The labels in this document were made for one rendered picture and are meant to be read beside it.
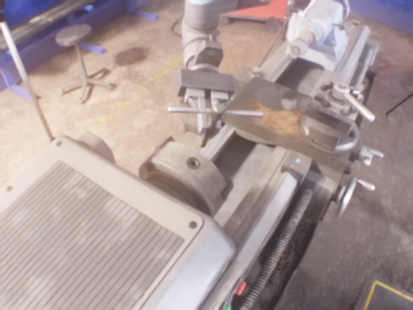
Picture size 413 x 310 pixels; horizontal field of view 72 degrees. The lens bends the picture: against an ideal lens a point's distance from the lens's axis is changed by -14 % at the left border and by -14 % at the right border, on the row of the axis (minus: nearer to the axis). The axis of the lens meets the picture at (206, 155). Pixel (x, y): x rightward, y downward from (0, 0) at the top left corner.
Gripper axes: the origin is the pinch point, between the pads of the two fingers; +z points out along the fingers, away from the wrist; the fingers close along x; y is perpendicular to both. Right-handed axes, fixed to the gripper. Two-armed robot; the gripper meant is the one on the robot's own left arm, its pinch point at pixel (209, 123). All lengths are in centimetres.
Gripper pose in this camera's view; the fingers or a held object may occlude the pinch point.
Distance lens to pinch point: 71.3
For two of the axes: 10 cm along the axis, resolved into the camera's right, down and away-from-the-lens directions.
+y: -2.7, 4.6, 8.5
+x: -9.6, -0.4, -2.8
